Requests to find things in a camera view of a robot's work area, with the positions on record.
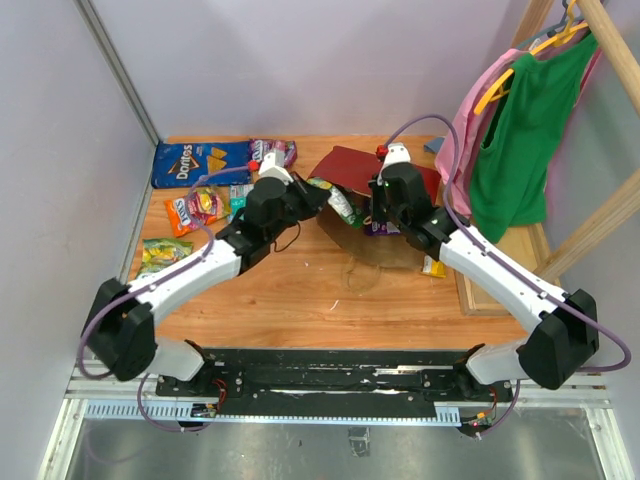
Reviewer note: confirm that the blue Doritos chip bag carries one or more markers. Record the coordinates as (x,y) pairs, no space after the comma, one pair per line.
(180,165)

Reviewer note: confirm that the red brown paper bag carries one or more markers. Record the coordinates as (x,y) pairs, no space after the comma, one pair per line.
(372,244)

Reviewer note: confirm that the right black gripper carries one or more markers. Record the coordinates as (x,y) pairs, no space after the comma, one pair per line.
(377,187)

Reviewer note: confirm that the yellow clothes hanger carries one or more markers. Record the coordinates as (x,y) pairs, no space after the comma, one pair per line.
(502,85)

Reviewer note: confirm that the purple snack packet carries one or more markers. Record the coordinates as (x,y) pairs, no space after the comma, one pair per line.
(284,150)
(375,228)

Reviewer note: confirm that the wooden clothes rack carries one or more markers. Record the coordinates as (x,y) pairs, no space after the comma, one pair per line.
(591,235)

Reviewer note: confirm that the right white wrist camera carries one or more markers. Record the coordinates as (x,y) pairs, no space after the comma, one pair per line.
(393,153)

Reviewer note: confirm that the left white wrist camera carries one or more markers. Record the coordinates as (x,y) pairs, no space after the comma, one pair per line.
(269,168)

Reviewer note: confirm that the green snack packet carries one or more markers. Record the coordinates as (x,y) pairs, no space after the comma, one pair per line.
(341,202)
(160,253)

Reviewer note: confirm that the teal snack packet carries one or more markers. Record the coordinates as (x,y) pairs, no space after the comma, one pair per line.
(237,198)

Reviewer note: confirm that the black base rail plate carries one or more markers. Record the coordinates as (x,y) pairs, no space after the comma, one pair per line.
(351,387)

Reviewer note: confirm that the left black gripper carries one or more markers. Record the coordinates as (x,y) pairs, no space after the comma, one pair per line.
(312,198)

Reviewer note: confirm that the pink shirt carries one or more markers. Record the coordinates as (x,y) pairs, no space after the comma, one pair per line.
(471,130)

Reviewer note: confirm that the green shirt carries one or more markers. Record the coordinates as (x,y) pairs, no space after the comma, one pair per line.
(510,163)

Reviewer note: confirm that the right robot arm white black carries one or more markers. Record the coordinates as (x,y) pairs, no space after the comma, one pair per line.
(560,325)

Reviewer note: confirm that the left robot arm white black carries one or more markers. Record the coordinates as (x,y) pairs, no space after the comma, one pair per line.
(121,326)

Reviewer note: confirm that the orange Fox's candy packet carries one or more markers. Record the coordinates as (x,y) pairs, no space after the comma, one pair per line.
(205,206)

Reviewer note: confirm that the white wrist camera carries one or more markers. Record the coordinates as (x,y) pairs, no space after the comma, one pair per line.
(269,168)
(393,153)

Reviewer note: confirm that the blue cloth piece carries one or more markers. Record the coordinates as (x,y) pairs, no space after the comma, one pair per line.
(434,145)

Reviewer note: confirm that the yellow snack packet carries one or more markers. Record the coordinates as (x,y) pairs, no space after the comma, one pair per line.
(433,268)

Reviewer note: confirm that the grey clothes hanger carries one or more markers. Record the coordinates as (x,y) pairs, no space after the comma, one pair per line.
(532,25)

